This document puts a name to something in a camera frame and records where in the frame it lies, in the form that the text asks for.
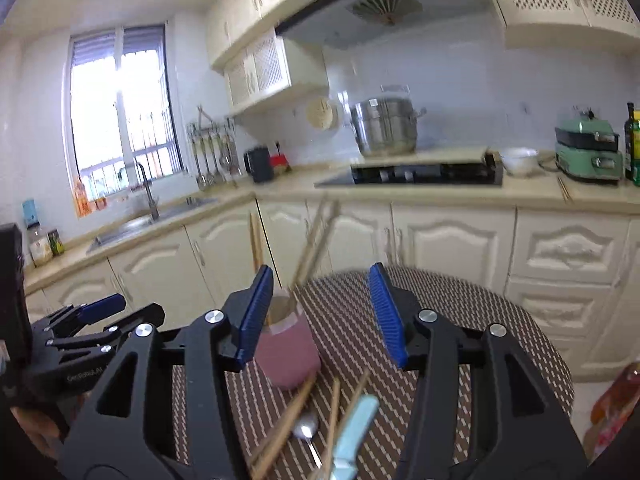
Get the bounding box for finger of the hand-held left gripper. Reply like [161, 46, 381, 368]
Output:
[45, 302, 166, 361]
[31, 293, 127, 342]

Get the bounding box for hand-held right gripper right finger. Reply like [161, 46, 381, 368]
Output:
[367, 262, 588, 480]

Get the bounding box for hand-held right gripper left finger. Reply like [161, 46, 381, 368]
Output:
[59, 265, 275, 480]

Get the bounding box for pink cup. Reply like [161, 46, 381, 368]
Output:
[255, 295, 322, 391]

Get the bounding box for light blue sheathed knife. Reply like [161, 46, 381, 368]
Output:
[327, 394, 381, 480]

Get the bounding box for pile of wooden chopsticks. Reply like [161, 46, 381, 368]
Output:
[247, 199, 373, 480]

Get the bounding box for metal spoon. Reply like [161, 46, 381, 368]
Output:
[292, 412, 323, 467]

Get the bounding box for person's left hand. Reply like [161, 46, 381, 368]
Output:
[7, 407, 68, 458]

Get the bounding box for stainless steel sink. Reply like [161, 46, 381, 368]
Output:
[86, 196, 221, 256]

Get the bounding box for orange bottle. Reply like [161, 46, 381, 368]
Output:
[74, 176, 91, 218]

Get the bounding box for metal sink faucet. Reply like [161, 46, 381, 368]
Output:
[117, 160, 161, 222]

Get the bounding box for black gas stove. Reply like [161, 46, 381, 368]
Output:
[315, 152, 505, 188]

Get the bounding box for black electric kettle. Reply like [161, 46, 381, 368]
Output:
[244, 146, 275, 184]

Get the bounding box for red container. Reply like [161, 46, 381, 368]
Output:
[270, 142, 292, 173]

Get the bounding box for beige stove cover board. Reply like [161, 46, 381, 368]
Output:
[350, 147, 493, 167]

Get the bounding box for stainless steel steamer pot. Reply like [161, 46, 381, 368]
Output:
[349, 85, 427, 157]

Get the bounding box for white bowl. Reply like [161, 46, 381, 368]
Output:
[500, 147, 540, 177]

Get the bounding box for kitchen window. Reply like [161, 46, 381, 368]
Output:
[64, 24, 183, 183]

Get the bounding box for orange plastic bag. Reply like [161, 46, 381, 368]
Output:
[582, 360, 640, 466]

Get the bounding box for green electric cooker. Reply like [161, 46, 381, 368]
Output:
[554, 107, 626, 185]

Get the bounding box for black range hood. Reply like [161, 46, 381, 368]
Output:
[275, 0, 508, 51]

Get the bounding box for dark olive oil bottle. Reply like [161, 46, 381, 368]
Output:
[624, 102, 640, 181]

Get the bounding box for metal wall utensil rack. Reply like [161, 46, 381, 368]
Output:
[186, 105, 236, 135]

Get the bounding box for pale yellow round wall basket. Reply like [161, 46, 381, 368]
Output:
[305, 96, 338, 131]

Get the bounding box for small lattice door wall cabinet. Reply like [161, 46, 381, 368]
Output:
[222, 30, 331, 116]

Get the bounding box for cream wall cabinet row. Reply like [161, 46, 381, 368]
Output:
[206, 0, 346, 68]

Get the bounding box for large lattice door wall cabinet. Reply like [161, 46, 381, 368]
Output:
[477, 0, 640, 53]

